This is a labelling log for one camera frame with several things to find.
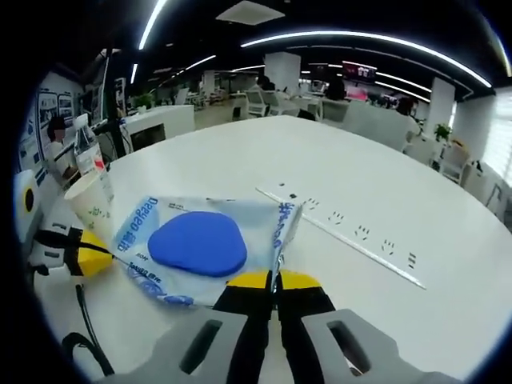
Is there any black stand pole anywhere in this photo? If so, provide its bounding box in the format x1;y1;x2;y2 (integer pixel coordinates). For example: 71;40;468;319
101;50;130;162

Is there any hanging display screen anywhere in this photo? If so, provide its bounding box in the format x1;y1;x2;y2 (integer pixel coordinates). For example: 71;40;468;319
341;61;378;83

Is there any white office chair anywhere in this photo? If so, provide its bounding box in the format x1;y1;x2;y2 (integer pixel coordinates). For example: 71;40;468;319
244;89;270;118

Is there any clear water bottle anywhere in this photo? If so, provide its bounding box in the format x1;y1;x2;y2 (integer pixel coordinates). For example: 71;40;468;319
73;122;116;203

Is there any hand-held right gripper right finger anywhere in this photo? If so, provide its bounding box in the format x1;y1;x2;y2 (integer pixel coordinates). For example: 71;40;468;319
278;270;402;384

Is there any recessed white power strip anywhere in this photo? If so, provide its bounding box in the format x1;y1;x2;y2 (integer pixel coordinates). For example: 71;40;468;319
255;182;427;290

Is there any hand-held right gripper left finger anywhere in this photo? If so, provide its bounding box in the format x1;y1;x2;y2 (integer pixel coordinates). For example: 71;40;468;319
115;270;278;384

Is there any ceiling air vent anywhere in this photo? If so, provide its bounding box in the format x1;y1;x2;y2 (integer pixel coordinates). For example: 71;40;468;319
215;0;286;26

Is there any wet wipes pack blue lid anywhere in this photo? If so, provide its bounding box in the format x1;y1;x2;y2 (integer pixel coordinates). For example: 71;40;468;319
111;194;304;307

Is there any white pillar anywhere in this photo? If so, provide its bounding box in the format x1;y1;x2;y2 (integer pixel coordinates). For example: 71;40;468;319
427;76;458;137
264;51;302;87

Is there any black cable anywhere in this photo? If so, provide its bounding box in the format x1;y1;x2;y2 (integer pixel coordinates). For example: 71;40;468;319
61;282;116;378

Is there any potted green plant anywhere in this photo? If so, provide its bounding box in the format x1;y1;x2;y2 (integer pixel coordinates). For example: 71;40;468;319
433;122;454;142
133;92;155;110

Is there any white paper cup green print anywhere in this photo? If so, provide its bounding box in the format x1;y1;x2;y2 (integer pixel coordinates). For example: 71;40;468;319
63;170;116;238

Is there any narrow window with blinds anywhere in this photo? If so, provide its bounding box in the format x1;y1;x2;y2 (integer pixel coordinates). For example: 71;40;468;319
481;90;512;182

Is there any white tabletop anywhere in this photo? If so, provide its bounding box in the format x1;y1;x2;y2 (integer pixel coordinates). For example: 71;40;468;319
23;114;512;384

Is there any wall display board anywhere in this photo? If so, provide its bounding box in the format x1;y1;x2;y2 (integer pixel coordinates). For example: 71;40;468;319
37;88;75;121

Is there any white office counter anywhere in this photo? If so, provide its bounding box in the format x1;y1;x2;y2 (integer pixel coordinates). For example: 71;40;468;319
119;104;196;154

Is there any curved ceiling light strip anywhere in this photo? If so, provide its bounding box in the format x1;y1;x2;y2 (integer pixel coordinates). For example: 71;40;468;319
239;30;494;88

